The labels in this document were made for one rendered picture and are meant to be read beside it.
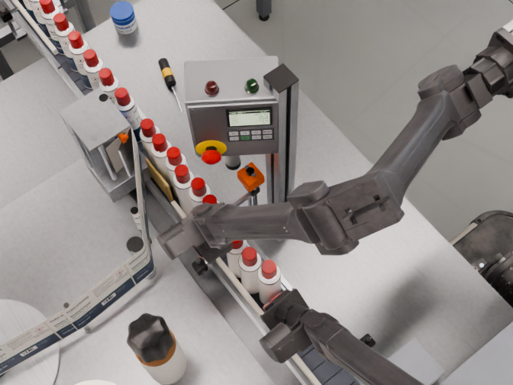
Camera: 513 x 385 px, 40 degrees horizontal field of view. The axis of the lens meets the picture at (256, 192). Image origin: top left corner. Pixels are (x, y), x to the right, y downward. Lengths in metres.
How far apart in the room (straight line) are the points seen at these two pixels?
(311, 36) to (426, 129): 2.10
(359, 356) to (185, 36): 1.21
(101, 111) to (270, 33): 1.68
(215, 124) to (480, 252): 1.44
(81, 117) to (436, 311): 0.96
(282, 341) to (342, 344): 0.15
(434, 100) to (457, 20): 2.14
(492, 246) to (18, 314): 1.57
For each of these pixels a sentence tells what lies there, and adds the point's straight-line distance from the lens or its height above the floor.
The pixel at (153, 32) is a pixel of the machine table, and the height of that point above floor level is 0.83.
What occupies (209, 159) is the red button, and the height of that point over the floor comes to 1.33.
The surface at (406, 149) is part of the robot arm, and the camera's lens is 1.08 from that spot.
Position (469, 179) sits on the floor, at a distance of 2.91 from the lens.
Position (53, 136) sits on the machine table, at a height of 0.83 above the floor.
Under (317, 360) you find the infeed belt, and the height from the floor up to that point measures 0.88.
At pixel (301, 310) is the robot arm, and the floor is 1.09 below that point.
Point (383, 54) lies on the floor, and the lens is 3.18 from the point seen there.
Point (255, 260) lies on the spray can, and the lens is 1.52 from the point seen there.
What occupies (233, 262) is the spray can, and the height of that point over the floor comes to 0.99.
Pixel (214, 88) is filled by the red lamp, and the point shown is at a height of 1.49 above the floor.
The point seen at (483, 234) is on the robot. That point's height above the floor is 0.24.
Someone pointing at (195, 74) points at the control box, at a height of 1.48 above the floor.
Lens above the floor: 2.49
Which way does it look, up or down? 63 degrees down
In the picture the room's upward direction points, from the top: 4 degrees counter-clockwise
